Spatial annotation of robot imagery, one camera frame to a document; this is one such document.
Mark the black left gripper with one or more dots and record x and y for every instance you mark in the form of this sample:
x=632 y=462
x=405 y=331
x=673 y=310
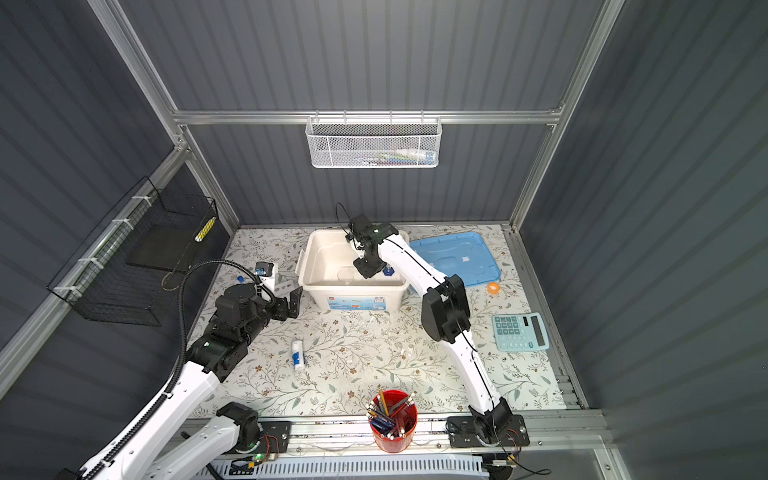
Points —
x=281 y=310

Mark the red pencil cup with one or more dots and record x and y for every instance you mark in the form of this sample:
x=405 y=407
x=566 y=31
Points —
x=392 y=416

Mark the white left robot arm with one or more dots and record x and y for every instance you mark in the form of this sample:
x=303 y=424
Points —
x=139 y=451

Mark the clear glass flask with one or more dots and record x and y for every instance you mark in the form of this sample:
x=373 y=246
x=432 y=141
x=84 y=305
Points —
x=347 y=275

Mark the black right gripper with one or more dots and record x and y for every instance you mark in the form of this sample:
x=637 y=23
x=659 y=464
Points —
x=366 y=273

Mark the black wire side basket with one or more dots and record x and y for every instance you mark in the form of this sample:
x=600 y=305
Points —
x=130 y=273

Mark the white blue small bottle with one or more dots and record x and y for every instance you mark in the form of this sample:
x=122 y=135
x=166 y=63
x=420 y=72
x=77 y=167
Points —
x=297 y=356

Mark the blue plastic bin lid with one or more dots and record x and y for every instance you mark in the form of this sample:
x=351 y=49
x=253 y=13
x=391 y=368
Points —
x=464 y=254

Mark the yellow item in basket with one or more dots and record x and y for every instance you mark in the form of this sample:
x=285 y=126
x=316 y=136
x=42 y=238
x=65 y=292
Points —
x=205 y=229

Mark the white plastic storage bin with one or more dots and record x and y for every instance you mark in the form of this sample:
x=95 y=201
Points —
x=325 y=270

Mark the white wire wall basket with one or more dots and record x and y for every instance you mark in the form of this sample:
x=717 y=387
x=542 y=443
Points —
x=384 y=142

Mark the teal calculator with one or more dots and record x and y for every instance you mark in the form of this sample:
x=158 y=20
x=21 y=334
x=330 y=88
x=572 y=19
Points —
x=520 y=333

